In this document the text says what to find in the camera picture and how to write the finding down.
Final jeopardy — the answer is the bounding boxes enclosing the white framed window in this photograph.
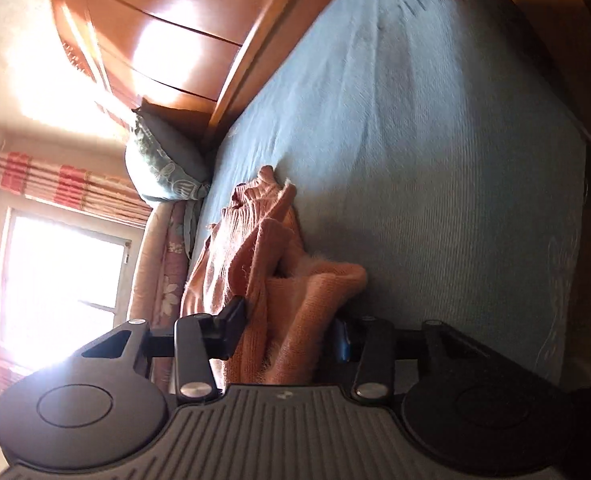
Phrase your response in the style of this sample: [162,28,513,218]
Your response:
[0,192,148,376]

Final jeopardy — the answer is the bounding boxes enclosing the pink striped curtain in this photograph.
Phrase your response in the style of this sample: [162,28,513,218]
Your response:
[0,150,153,228]

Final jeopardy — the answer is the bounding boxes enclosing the folded floral quilt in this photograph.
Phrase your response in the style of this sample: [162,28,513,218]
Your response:
[125,200,206,396]

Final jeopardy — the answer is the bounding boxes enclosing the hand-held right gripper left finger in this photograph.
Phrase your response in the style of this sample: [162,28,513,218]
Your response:
[78,296,248,403]

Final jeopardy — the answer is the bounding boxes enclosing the orange striped sweater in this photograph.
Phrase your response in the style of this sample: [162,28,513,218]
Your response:
[181,165,369,386]

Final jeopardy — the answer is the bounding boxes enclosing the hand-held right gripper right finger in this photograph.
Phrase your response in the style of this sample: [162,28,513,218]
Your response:
[333,316,491,404]

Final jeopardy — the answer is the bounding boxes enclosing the blue printed pillow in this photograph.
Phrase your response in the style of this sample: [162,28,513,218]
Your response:
[125,100,211,206]

